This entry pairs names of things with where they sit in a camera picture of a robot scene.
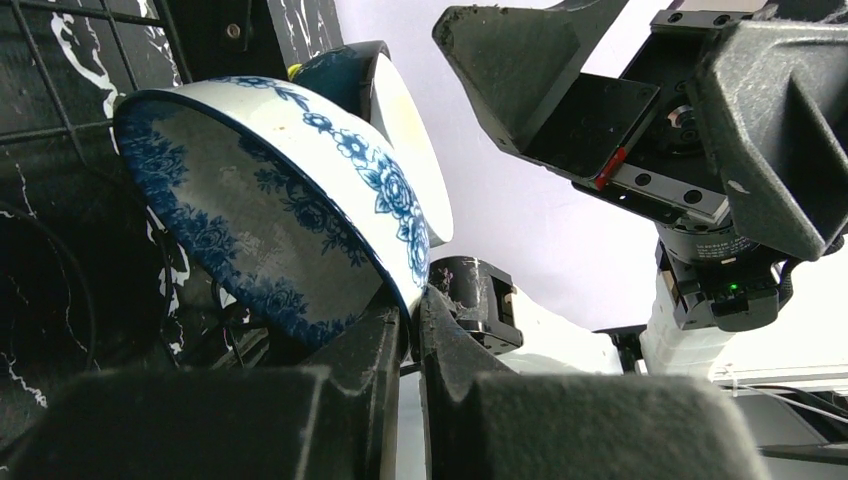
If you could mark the dark striped white bowl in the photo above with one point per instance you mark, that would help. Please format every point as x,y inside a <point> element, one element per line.
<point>362,79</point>

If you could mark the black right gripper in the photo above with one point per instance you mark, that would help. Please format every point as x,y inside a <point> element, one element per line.
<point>771,105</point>

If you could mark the blue patterned bowl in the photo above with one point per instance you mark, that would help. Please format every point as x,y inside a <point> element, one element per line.
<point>294,206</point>

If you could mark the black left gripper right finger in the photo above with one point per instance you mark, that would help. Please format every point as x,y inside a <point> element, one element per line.
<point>485,421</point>

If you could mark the black wire dish rack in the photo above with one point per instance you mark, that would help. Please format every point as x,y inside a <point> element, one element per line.
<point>89,281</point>

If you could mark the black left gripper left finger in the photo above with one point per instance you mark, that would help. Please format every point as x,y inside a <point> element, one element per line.
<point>333,417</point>

